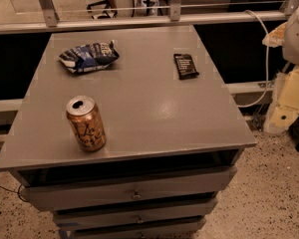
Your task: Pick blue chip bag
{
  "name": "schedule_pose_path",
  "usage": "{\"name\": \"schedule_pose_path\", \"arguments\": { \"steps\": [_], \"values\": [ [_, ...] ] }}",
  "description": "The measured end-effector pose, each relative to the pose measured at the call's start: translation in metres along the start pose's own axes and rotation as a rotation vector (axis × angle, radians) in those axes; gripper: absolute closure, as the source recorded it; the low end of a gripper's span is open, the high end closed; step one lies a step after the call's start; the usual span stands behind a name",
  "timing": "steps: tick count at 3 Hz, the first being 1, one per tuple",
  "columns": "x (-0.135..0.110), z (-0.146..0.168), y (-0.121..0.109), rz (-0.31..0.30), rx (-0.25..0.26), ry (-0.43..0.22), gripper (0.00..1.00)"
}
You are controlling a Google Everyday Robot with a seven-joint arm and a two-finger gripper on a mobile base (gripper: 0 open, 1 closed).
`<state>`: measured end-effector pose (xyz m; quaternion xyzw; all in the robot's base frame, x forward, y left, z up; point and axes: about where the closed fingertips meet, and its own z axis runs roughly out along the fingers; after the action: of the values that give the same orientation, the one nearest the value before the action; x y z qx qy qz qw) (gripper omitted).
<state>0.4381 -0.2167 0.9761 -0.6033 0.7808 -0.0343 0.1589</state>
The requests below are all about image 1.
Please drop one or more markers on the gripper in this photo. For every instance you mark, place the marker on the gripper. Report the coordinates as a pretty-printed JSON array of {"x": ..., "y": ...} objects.
[{"x": 297, "y": 39}]

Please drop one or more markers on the blue chip bag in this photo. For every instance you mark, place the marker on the blue chip bag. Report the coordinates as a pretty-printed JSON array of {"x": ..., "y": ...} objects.
[{"x": 89, "y": 58}]

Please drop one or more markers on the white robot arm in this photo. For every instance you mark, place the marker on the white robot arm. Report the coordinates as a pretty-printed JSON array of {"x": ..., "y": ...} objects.
[{"x": 284, "y": 108}]

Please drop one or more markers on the middle grey drawer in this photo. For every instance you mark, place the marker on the middle grey drawer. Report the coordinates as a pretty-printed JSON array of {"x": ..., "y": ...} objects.
[{"x": 136, "y": 212}]

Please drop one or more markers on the grey drawer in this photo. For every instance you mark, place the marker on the grey drawer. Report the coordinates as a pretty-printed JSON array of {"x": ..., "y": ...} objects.
[
  {"x": 151, "y": 186},
  {"x": 136, "y": 212},
  {"x": 138, "y": 231}
]

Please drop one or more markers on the grey drawer cabinet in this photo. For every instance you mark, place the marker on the grey drawer cabinet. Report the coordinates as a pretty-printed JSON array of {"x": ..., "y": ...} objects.
[{"x": 154, "y": 122}]

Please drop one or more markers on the bottom grey drawer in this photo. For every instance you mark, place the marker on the bottom grey drawer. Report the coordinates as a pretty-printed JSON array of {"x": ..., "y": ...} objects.
[{"x": 138, "y": 231}]

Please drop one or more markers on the gold soda can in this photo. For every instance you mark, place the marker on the gold soda can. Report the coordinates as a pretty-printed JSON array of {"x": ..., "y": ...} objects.
[{"x": 86, "y": 123}]

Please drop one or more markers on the black office chair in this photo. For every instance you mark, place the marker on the black office chair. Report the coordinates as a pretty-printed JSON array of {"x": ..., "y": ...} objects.
[{"x": 109, "y": 11}]

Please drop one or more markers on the top grey drawer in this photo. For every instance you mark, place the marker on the top grey drawer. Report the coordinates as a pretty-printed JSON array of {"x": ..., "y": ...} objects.
[{"x": 151, "y": 186}]

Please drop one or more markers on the metal railing frame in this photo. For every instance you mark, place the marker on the metal railing frame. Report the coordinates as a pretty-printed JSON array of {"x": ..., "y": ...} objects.
[{"x": 34, "y": 16}]

